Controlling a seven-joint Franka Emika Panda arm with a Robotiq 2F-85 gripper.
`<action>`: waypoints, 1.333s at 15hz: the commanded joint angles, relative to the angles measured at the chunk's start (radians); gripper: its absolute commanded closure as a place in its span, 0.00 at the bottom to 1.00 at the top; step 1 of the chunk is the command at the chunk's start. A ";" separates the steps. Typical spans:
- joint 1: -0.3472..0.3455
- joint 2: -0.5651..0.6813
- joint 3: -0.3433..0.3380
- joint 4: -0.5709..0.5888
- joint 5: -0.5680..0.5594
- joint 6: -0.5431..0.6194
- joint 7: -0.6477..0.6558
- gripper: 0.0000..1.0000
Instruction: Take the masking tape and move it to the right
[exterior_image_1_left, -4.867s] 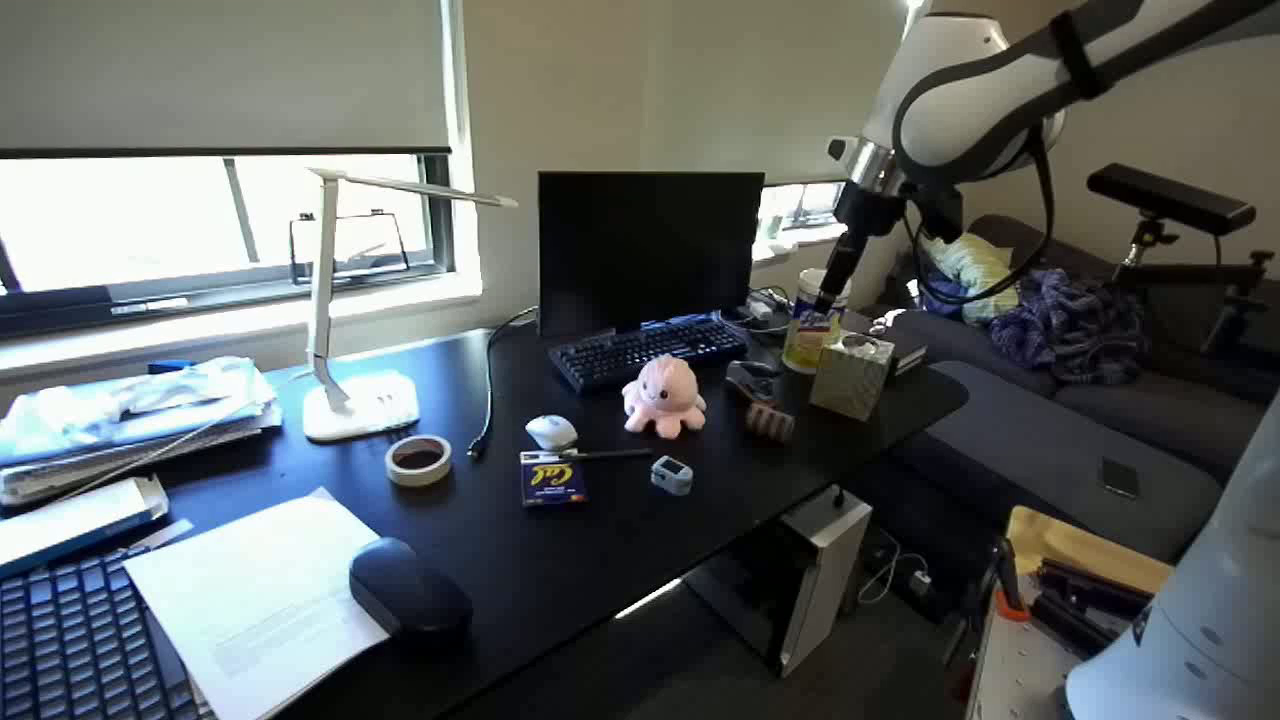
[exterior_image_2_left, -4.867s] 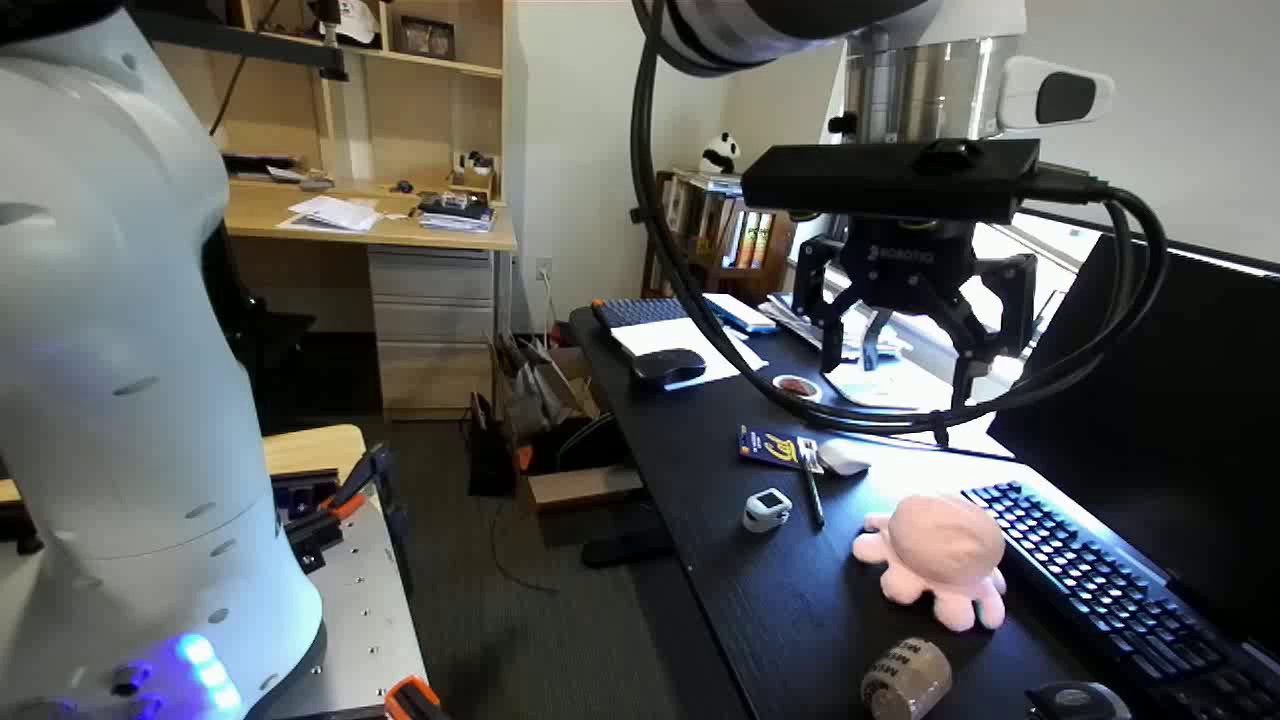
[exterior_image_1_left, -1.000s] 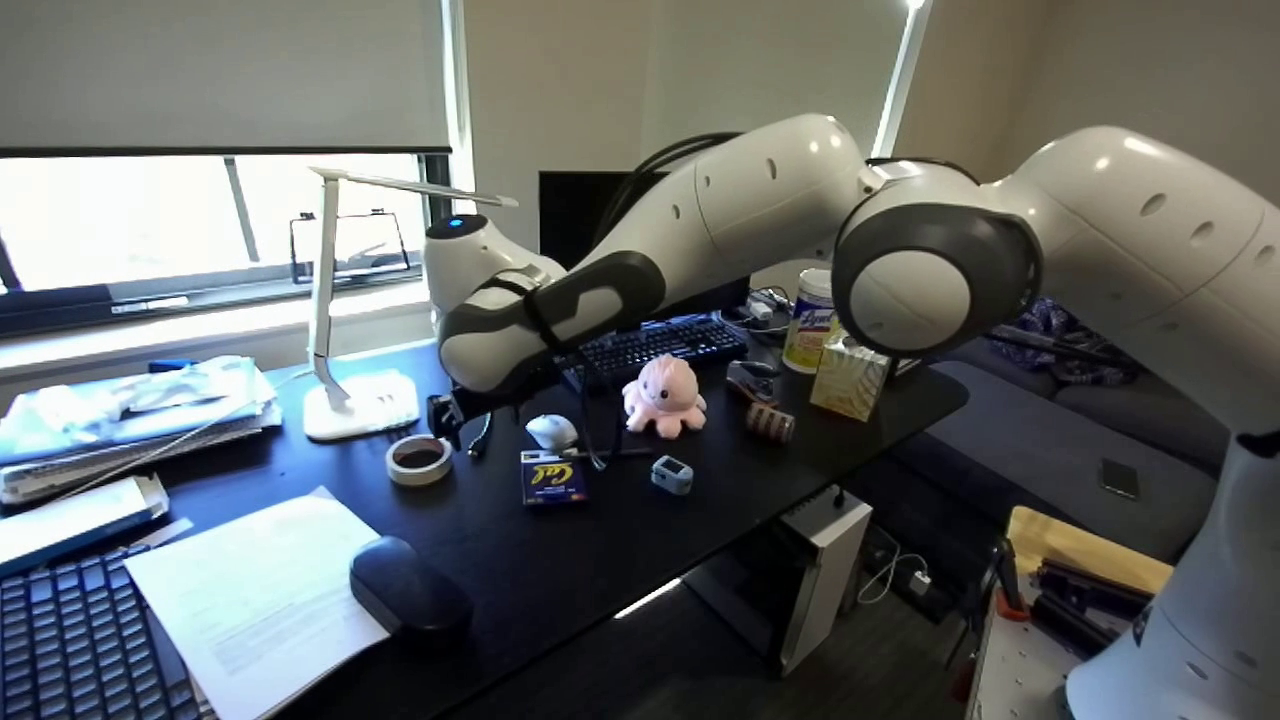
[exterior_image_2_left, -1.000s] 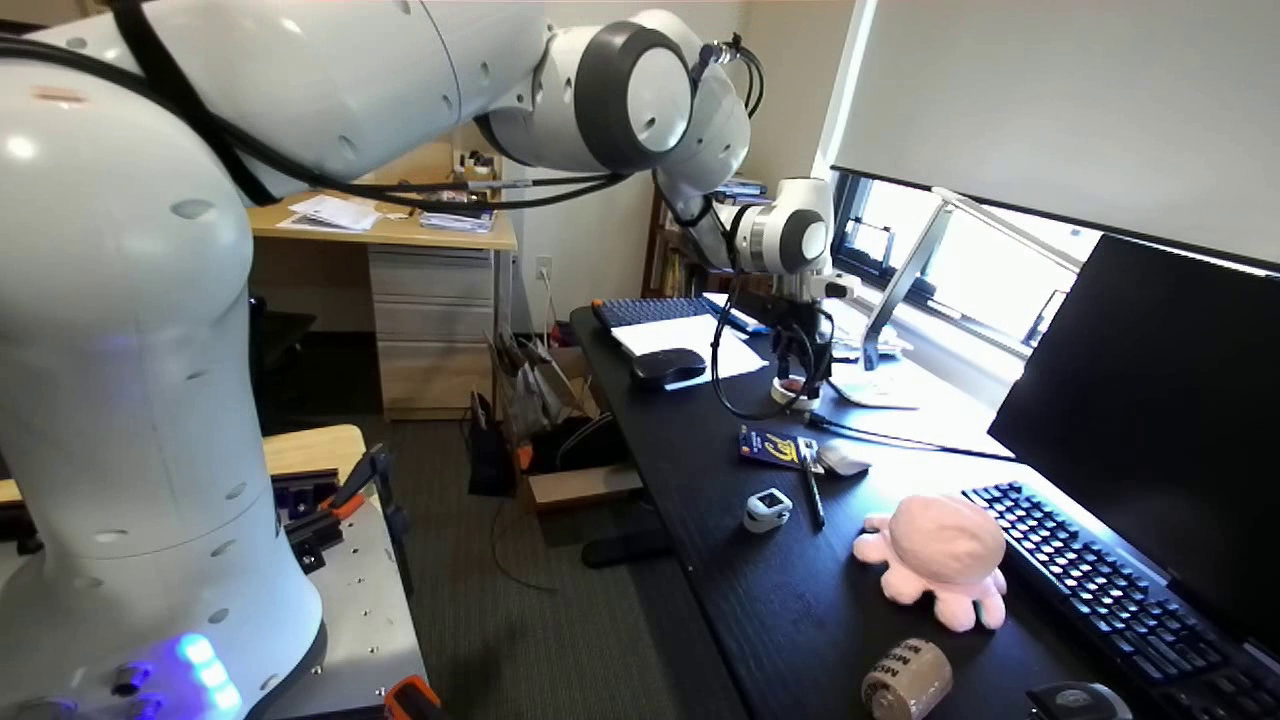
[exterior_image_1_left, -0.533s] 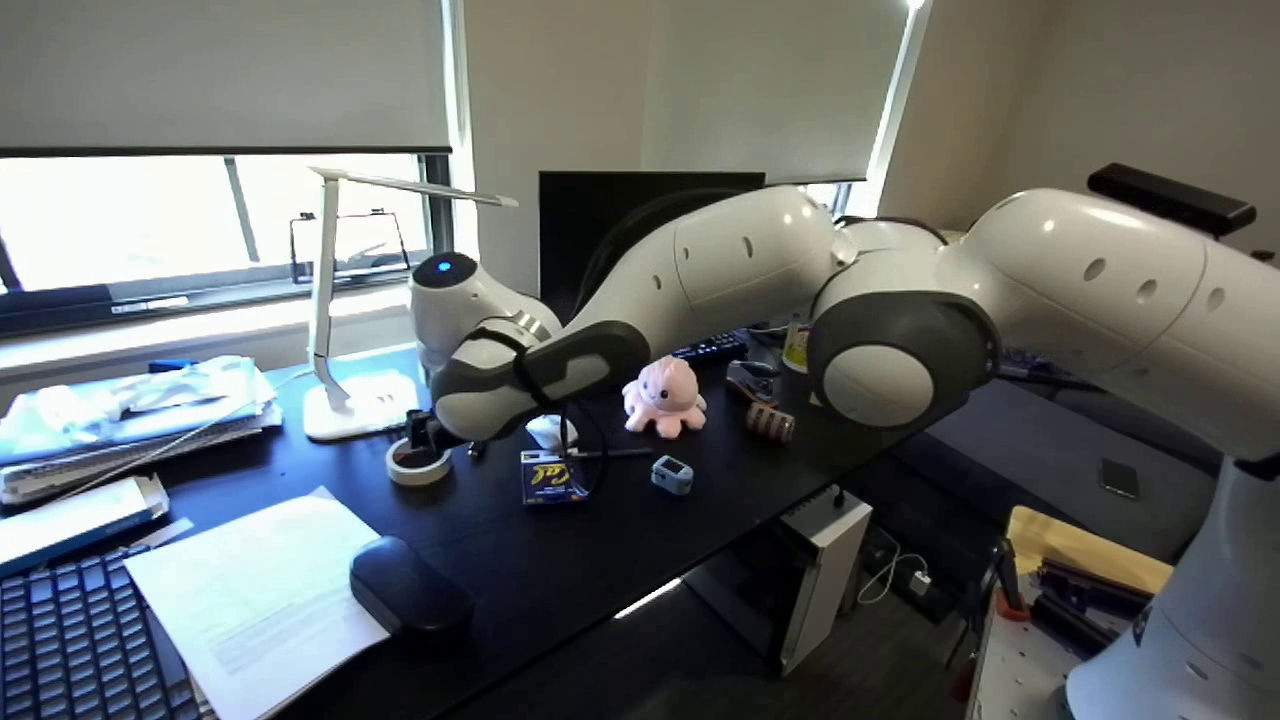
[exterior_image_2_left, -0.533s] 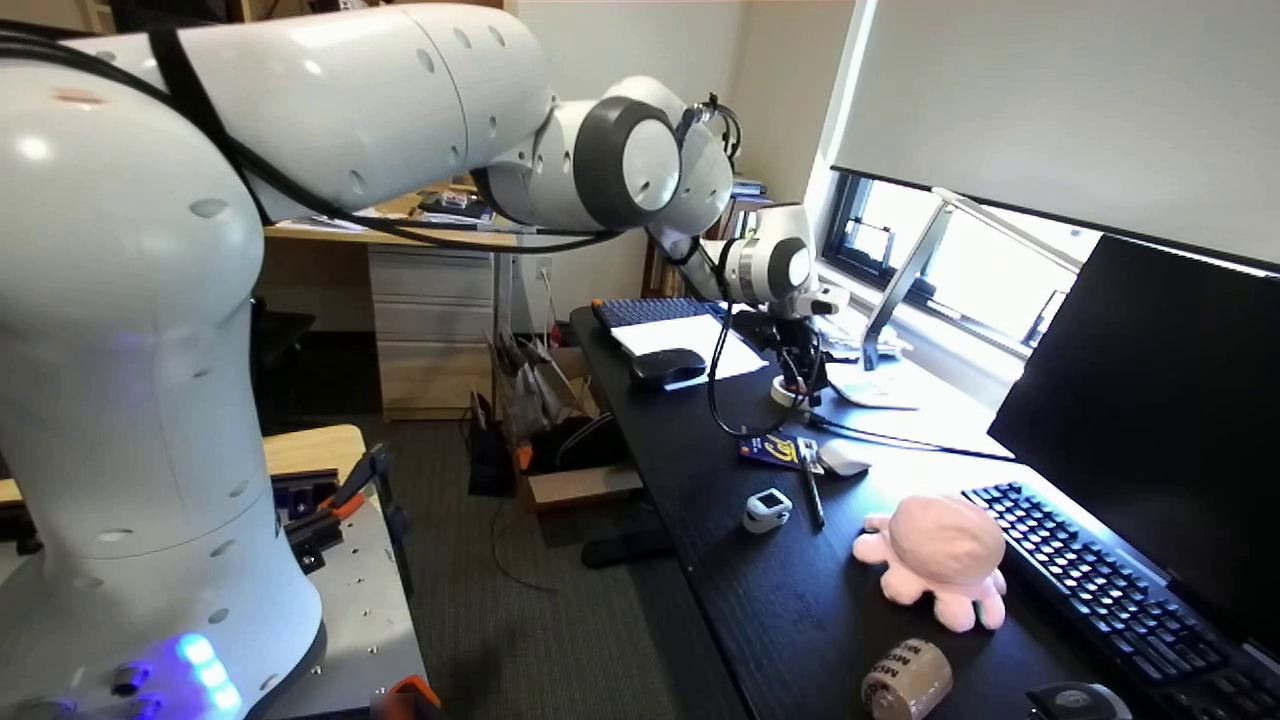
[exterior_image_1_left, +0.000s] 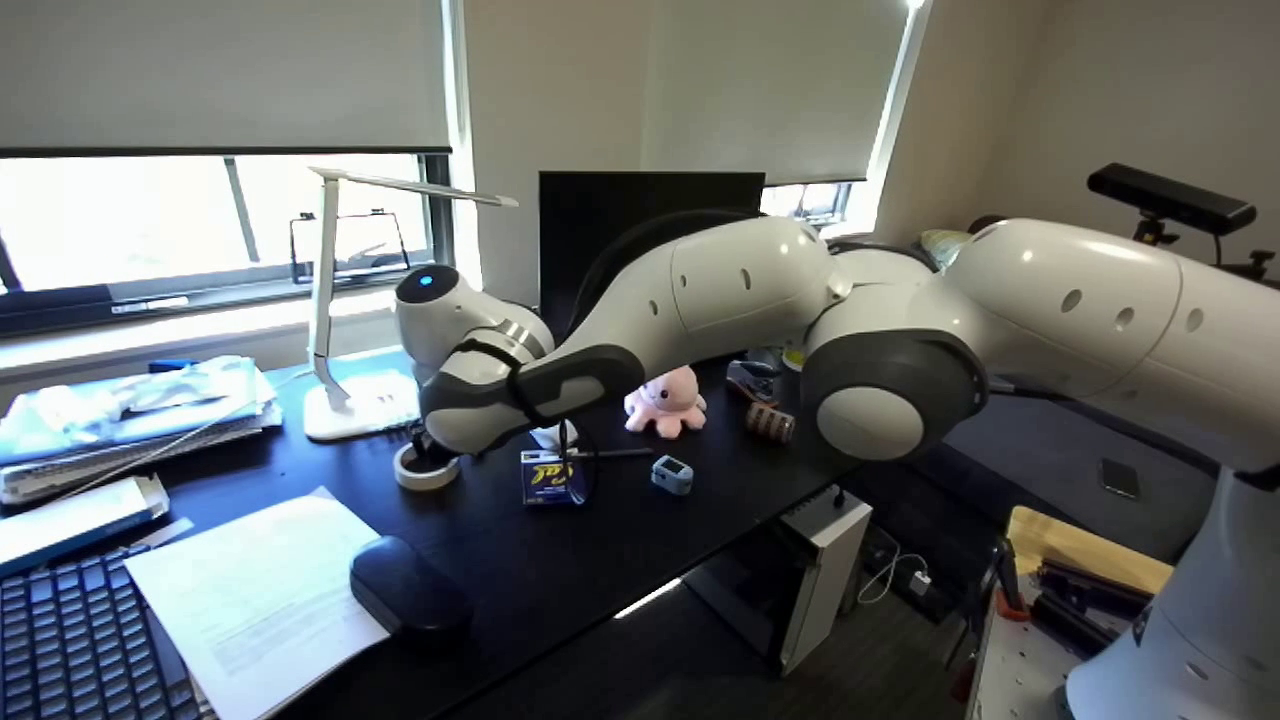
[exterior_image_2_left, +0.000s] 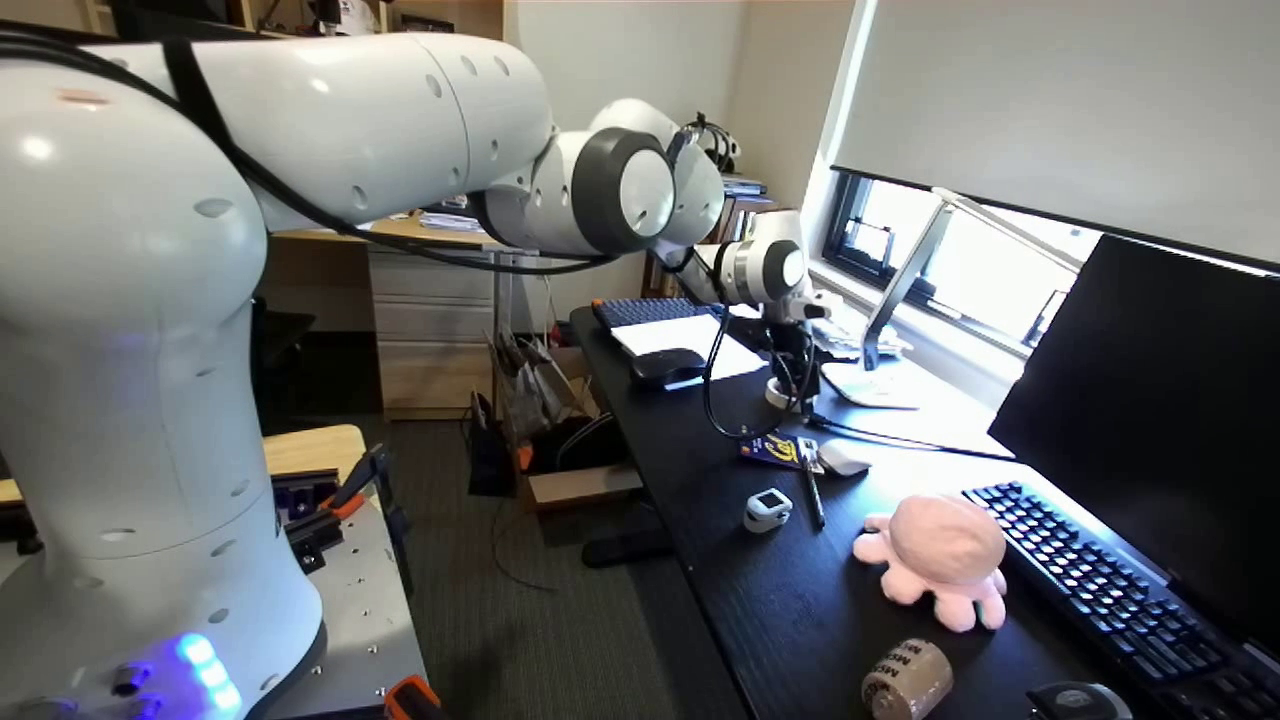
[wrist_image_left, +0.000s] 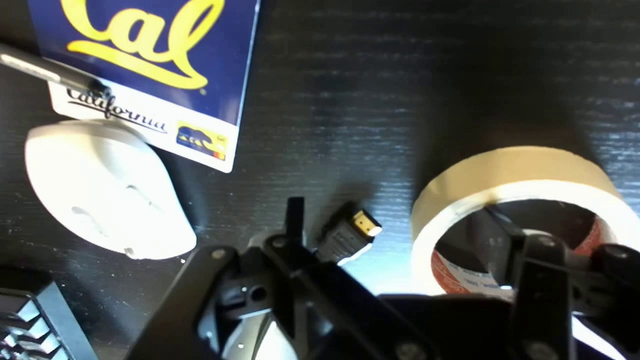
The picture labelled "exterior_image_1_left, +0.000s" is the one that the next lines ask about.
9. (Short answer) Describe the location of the white masking tape roll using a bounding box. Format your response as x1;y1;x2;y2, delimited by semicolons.
393;435;469;498

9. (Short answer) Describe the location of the white desk lamp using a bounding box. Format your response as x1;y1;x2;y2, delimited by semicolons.
295;163;525;448

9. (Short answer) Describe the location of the black computer mouse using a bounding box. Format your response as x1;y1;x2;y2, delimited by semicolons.
349;531;475;645

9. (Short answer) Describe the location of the white printed paper sheet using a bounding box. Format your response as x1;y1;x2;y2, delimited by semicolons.
121;484;395;720

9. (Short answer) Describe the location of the pink octopus plush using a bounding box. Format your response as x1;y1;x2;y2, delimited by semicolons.
620;365;710;443

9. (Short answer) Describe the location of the black computer monitor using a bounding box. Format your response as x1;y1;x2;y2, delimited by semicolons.
536;168;767;337

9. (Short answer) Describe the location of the stack of papers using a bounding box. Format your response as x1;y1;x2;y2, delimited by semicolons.
0;352;287;511

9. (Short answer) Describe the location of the brown ridged cylinder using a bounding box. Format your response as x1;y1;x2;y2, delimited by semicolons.
742;402;800;448

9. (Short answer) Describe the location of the white notebook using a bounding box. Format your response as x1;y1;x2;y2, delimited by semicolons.
0;474;176;575

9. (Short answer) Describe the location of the black keyboard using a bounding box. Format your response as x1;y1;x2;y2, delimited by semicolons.
0;546;216;720

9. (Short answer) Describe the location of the white black computer tower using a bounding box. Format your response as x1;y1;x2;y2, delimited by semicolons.
682;484;877;679

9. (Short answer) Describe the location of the white roller blind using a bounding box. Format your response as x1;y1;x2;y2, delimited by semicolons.
636;0;928;189
0;0;455;157

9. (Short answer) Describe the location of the pale green pillow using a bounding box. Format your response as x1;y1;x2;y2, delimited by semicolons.
914;226;981;271

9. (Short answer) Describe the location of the robot mounting table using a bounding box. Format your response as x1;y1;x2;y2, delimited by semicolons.
962;500;1184;720

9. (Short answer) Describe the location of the orange black clamp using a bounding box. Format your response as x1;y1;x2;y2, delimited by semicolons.
993;536;1150;659

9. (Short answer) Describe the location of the small dark flat device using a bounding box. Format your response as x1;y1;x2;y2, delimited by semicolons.
1094;456;1149;503

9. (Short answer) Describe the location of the floor power strip with cables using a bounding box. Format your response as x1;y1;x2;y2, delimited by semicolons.
856;531;954;623

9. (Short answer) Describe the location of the black camera on tripod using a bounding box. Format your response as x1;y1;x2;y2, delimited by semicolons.
1083;161;1280;283

